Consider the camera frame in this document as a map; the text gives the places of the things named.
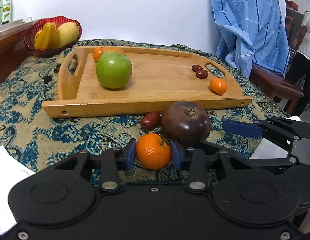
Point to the blue checked cloth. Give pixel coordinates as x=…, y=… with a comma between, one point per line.
x=250, y=25

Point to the red date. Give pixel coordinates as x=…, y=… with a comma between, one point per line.
x=197, y=68
x=202, y=74
x=150, y=121

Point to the white towel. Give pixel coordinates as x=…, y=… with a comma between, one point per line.
x=10, y=175

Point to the brown wooden cabinet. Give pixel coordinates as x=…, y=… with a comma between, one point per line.
x=10, y=55

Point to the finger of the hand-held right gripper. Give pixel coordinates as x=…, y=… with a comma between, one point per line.
x=270, y=163
x=241, y=128

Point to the yellow starfruit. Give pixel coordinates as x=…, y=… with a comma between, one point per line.
x=47, y=36

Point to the dark gift boxes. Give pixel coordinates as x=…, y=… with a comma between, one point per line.
x=293, y=27

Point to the green apple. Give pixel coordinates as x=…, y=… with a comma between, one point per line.
x=113, y=71

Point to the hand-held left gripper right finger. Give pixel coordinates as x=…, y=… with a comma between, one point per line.
x=177, y=155

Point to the small mandarin with stem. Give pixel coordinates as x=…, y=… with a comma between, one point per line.
x=153, y=152

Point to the red bowl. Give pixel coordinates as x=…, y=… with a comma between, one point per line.
x=30, y=45

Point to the paisley patterned blanket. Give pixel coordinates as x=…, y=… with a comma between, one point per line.
x=32, y=120

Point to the dark purple tomato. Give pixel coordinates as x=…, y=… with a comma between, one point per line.
x=186, y=125

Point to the dark wooden chair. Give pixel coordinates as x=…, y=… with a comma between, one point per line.
x=277, y=85

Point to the white flat tray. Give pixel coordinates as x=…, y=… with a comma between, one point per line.
x=10, y=26

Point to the large orange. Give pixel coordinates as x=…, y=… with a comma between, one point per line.
x=115, y=50

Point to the yellow mango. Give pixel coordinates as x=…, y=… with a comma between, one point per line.
x=67, y=33

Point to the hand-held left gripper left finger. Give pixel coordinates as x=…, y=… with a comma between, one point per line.
x=128, y=153

